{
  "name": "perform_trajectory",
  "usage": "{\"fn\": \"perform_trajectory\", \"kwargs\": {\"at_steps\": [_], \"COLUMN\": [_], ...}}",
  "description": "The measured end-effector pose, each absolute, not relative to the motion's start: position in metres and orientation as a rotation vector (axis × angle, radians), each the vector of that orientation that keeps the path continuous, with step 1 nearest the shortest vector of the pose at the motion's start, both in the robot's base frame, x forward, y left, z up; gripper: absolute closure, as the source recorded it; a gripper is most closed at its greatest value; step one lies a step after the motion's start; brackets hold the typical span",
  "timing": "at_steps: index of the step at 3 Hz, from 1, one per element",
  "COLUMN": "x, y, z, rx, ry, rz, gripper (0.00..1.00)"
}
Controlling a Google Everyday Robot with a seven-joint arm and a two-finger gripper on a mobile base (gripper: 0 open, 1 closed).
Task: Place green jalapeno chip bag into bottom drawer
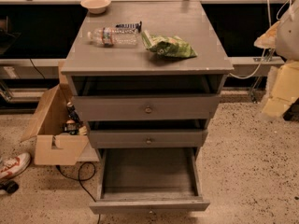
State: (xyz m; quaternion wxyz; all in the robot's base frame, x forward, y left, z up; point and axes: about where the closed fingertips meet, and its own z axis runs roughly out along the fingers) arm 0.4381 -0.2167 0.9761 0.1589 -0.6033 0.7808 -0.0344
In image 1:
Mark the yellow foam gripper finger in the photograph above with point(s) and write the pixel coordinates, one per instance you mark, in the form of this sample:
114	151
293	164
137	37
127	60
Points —
282	90

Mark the green jalapeno chip bag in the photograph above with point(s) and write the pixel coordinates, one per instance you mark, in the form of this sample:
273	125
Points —
167	46

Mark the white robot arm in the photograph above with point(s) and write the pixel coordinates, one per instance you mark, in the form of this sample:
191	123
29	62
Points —
287	40

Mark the grey top drawer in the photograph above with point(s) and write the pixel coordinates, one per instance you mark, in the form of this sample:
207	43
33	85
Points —
107	108

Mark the grey wooden drawer cabinet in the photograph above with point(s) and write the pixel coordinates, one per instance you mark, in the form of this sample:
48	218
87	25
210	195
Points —
132	70

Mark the grey open bottom drawer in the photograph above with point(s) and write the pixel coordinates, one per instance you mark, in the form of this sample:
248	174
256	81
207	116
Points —
148	180

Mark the grey middle drawer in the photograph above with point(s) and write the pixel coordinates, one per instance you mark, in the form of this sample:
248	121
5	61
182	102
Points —
147	138

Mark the dark striped snack bar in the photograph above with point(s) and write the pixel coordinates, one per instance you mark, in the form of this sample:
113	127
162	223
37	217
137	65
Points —
135	26

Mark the clear plastic water bottle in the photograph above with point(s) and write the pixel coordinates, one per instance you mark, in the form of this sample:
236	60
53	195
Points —
112	36

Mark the small cream container in box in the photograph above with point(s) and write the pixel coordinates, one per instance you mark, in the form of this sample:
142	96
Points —
82	130

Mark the beige ceramic bowl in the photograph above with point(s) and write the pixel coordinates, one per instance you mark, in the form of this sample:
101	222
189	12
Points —
96	6

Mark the dark bottle in box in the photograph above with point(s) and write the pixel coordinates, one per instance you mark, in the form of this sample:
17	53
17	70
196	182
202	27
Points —
72	112

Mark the brown cardboard box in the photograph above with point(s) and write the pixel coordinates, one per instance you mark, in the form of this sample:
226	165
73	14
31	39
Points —
53	147

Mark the white red sneaker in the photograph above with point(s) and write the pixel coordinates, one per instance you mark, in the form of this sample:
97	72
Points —
14	166

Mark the black caster wheel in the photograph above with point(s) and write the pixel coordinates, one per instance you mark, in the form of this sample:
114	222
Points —
9	186

